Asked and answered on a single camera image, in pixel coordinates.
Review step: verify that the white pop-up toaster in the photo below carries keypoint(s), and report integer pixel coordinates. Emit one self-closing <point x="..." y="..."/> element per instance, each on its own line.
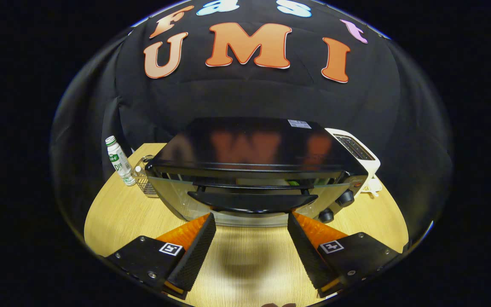
<point x="367" y="162"/>

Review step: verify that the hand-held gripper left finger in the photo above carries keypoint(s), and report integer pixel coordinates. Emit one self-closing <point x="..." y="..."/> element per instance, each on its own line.
<point x="196" y="251"/>

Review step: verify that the white divided dish of beans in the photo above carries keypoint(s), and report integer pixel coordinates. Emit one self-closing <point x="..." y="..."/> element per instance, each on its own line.
<point x="373" y="187"/>

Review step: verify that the white-capped metal shaker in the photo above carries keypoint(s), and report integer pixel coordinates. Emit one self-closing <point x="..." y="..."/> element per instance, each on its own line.
<point x="138" y="169"/>

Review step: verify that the black backdrop cloth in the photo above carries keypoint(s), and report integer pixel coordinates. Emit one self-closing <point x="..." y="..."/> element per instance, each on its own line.
<point x="271" y="94"/>

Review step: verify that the white drink bottle green label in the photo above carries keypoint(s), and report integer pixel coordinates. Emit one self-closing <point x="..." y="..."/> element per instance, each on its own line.
<point x="119" y="162"/>

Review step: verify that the black toaster oven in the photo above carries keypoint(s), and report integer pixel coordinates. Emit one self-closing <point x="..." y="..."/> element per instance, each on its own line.
<point x="249" y="145"/>

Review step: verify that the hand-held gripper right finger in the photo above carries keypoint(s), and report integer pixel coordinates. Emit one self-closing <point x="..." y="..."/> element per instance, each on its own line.
<point x="307" y="251"/>

